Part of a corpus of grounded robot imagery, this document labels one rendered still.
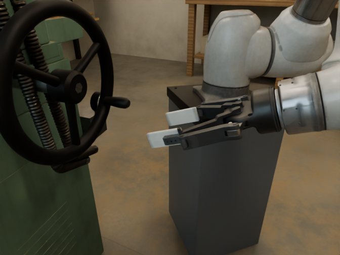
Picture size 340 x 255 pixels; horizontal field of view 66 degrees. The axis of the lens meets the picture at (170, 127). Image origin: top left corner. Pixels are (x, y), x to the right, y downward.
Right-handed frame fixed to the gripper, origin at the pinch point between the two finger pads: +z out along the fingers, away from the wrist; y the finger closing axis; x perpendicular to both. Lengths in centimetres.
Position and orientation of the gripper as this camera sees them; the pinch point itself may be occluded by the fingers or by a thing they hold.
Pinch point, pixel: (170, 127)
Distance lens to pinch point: 52.1
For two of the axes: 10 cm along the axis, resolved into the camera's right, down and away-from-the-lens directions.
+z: -8.8, 1.5, 4.5
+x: 3.2, 8.9, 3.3
